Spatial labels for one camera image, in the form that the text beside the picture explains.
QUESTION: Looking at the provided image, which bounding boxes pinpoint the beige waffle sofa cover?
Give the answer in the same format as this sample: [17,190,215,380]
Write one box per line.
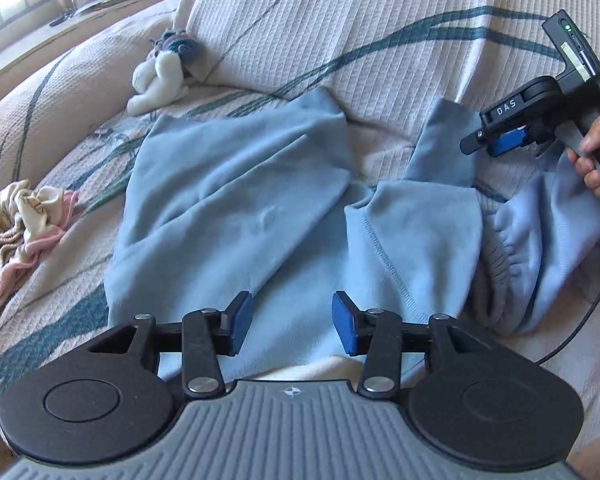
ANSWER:
[0,0,600,461]

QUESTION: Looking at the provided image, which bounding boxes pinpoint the person's right hand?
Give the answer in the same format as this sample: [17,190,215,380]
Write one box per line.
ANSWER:
[564,109,600,201]

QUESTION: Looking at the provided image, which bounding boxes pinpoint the light blue sweatshirt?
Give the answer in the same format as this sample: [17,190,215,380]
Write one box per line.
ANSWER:
[104,89,600,379]

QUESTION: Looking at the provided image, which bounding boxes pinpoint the white blue plush bunny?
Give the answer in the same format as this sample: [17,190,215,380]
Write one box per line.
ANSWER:
[126,29,201,116]

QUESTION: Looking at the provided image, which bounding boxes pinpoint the cream floral pink garment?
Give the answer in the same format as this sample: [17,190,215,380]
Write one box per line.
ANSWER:
[0,180,79,310]

